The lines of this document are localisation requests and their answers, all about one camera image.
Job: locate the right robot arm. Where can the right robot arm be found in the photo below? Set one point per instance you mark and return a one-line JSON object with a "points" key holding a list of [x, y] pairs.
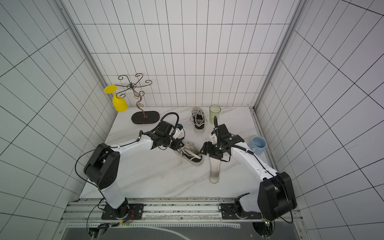
{"points": [[275, 194]]}

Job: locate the black white sneaker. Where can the black white sneaker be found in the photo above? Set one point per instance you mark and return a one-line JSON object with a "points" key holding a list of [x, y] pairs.
{"points": [[189, 152], [198, 118]]}

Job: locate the blue mug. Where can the blue mug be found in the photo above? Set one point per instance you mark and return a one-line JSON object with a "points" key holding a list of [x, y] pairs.
{"points": [[257, 145]]}

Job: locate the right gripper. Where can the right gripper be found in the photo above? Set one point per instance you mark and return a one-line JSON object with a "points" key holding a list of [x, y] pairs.
{"points": [[212, 147]]}

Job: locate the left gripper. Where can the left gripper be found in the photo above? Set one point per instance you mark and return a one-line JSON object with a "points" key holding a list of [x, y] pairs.
{"points": [[176, 146]]}

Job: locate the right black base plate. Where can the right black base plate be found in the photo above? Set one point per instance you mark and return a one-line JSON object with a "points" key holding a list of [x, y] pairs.
{"points": [[235, 212]]}

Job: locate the green transparent cup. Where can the green transparent cup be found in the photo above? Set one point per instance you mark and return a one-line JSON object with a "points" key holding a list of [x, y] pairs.
{"points": [[215, 111]]}

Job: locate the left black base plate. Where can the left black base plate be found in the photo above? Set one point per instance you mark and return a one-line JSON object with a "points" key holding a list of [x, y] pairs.
{"points": [[126, 212]]}

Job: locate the right white insole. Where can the right white insole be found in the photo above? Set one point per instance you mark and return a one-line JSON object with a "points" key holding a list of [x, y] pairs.
{"points": [[215, 170]]}

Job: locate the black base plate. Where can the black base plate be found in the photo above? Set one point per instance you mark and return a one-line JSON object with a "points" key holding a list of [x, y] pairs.
{"points": [[126, 212], [235, 212]]}

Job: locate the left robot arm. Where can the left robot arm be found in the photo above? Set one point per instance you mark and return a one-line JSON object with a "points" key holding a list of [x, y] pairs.
{"points": [[102, 167]]}

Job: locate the aluminium mounting rail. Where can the aluminium mounting rail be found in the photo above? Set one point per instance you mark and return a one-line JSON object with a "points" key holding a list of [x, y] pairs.
{"points": [[155, 210]]}

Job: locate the yellow plastic wine glass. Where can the yellow plastic wine glass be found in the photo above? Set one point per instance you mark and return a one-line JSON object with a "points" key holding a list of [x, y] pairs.
{"points": [[118, 102]]}

